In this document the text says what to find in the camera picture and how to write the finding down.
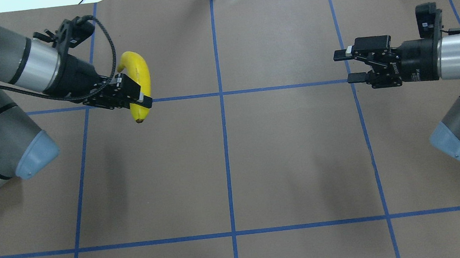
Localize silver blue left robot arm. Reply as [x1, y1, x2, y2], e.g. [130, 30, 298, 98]
[0, 15, 153, 188]

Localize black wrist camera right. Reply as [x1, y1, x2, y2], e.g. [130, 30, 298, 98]
[415, 2, 460, 39]

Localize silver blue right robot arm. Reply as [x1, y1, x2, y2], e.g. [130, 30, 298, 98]
[333, 31, 460, 161]

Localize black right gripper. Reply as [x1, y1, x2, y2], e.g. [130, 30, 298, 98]
[333, 35, 440, 89]

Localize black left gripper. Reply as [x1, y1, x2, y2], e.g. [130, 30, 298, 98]
[50, 55, 153, 109]

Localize yellow banana basket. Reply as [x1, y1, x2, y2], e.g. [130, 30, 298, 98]
[117, 51, 153, 124]

